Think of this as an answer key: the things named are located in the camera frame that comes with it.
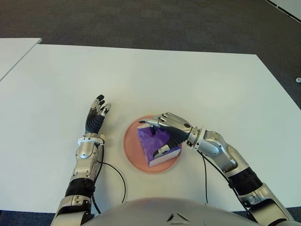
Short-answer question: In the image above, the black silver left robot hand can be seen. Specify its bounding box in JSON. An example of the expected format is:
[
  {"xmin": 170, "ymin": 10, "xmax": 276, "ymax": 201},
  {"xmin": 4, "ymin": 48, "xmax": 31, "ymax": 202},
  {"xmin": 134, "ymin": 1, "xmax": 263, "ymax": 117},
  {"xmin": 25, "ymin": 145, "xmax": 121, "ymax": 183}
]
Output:
[{"xmin": 85, "ymin": 94, "xmax": 111, "ymax": 135}]

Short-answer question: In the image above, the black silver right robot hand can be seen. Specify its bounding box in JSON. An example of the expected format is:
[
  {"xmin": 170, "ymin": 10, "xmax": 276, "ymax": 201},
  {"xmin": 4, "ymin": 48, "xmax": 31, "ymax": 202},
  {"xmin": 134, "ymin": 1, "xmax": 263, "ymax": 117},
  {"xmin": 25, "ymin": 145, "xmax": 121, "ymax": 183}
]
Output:
[{"xmin": 138, "ymin": 112, "xmax": 194, "ymax": 160}]

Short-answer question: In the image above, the purple tissue paper pack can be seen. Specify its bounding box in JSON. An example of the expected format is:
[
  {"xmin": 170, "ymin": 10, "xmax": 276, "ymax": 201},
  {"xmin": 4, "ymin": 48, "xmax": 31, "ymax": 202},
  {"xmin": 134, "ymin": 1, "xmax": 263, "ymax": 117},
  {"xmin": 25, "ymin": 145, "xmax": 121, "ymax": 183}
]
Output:
[{"xmin": 137, "ymin": 126, "xmax": 181, "ymax": 168}]

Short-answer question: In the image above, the pink round plate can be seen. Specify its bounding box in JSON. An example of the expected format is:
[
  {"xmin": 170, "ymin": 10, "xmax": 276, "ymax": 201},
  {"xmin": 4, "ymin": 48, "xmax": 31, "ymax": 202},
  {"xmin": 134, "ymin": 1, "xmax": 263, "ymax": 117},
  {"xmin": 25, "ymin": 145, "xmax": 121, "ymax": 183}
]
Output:
[{"xmin": 123, "ymin": 114, "xmax": 183, "ymax": 175}]

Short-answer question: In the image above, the silver robot torso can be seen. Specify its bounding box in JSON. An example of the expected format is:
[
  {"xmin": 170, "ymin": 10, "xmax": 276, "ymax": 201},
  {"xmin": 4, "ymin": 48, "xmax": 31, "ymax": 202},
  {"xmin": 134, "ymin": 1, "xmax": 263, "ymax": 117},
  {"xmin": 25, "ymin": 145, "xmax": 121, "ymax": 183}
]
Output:
[{"xmin": 81, "ymin": 197, "xmax": 253, "ymax": 226}]

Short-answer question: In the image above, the white side table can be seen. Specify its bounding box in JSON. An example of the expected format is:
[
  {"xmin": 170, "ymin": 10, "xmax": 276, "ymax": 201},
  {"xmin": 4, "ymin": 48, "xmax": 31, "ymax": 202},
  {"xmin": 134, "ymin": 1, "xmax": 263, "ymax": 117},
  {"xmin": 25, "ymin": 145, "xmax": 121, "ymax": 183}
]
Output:
[{"xmin": 0, "ymin": 38, "xmax": 42, "ymax": 82}]

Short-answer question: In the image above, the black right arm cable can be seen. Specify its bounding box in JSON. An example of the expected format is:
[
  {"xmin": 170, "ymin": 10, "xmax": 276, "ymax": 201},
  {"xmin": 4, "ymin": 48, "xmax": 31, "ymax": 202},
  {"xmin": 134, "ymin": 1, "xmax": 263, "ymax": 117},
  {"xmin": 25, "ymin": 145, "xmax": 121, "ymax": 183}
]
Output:
[{"xmin": 198, "ymin": 150, "xmax": 252, "ymax": 215}]

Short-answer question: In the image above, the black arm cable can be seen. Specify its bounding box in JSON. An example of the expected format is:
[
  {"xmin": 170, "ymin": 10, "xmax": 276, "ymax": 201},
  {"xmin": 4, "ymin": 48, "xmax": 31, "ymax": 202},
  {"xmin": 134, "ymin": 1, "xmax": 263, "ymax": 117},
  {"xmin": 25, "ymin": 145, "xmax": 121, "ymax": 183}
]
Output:
[
  {"xmin": 198, "ymin": 150, "xmax": 252, "ymax": 215},
  {"xmin": 91, "ymin": 143, "xmax": 127, "ymax": 214}
]

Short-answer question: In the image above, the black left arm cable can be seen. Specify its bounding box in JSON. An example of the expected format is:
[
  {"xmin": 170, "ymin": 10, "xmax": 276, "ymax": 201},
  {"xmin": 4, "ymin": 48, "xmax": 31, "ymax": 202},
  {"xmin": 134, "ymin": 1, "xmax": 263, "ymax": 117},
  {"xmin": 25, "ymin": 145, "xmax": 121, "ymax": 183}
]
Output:
[{"xmin": 91, "ymin": 143, "xmax": 127, "ymax": 214}]

